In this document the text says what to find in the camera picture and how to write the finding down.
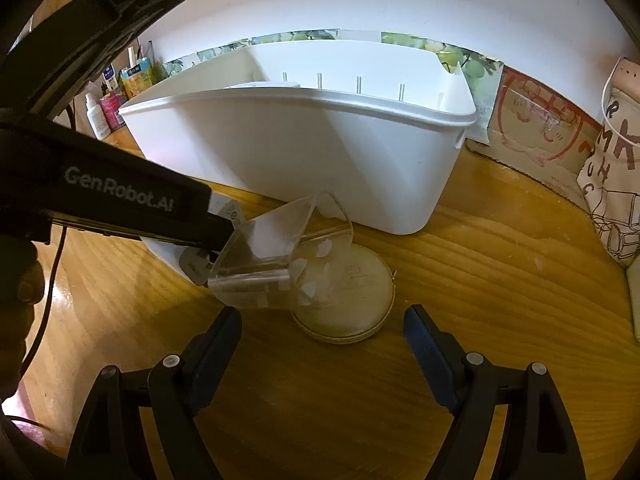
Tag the printed canvas tote bag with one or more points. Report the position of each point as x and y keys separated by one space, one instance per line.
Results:
x=615 y=200

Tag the small white bottle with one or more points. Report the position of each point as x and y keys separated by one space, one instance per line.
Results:
x=97 y=120

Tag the clear plastic box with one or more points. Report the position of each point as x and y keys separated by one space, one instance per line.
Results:
x=265 y=240

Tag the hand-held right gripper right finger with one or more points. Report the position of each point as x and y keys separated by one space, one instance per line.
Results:
x=430 y=350

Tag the white tube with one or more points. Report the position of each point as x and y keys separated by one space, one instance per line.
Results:
x=132 y=57

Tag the round beige zip case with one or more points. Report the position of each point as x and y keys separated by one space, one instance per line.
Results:
x=350 y=310

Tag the person's left hand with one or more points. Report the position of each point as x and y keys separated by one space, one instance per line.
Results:
x=20 y=300

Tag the pink packet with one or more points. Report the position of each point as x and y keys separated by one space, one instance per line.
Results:
x=112 y=110

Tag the brown cardboard with red drawing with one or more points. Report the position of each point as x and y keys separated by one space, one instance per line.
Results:
x=530 y=125

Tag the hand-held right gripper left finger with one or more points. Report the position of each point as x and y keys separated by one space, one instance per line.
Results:
x=220 y=345

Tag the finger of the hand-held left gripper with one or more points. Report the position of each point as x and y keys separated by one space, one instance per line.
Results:
x=220 y=232

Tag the green tissue pack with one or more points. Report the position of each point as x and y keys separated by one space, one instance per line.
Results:
x=635 y=305

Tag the white plastic storage bin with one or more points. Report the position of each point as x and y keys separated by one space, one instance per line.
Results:
x=300 y=150

